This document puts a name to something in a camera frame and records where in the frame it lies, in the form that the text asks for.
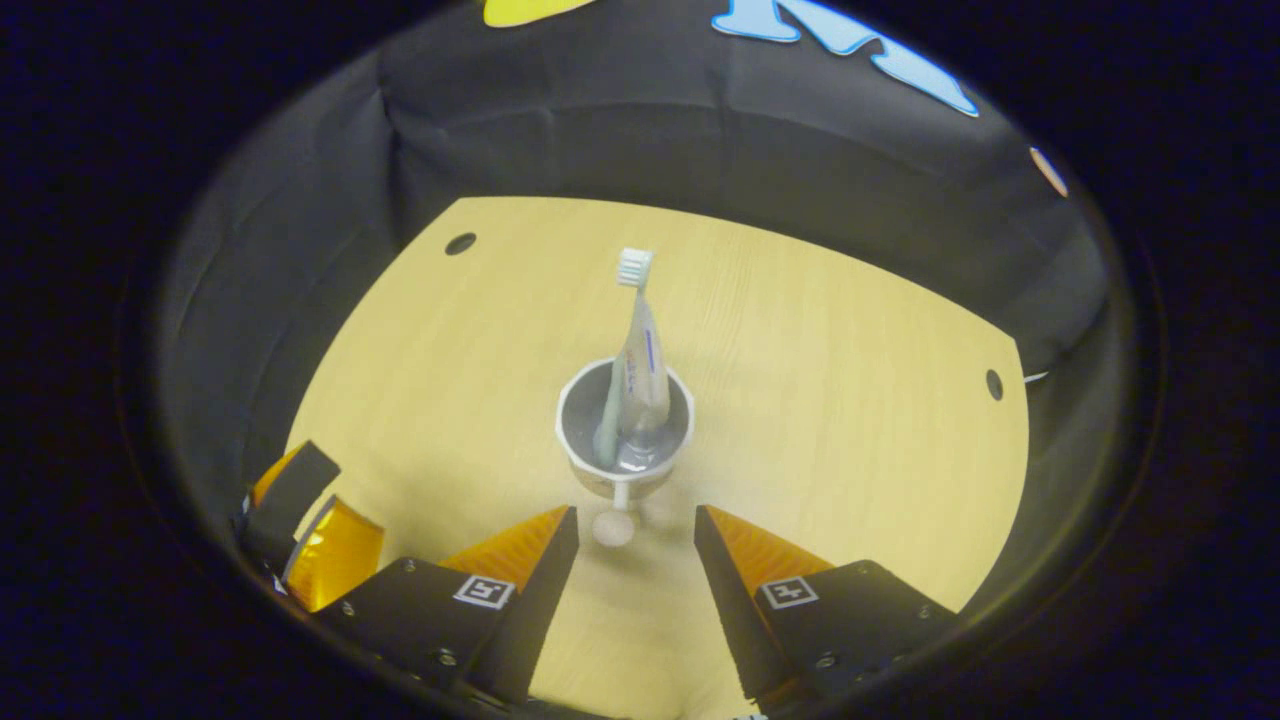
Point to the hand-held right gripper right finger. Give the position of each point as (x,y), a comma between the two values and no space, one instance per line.
(725,610)

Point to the black backdrop cloth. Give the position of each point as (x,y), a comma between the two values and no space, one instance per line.
(600,120)

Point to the white toothpaste tube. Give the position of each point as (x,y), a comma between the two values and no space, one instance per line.
(650,390)

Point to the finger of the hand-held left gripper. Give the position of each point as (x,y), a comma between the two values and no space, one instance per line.
(340,555)
(295,490)

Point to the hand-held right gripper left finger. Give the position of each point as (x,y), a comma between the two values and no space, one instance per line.
(545,600)

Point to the white toothbrush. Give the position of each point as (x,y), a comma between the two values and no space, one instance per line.
(635,268)

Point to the wooden desktop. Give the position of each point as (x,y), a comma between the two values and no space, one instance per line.
(820,450)

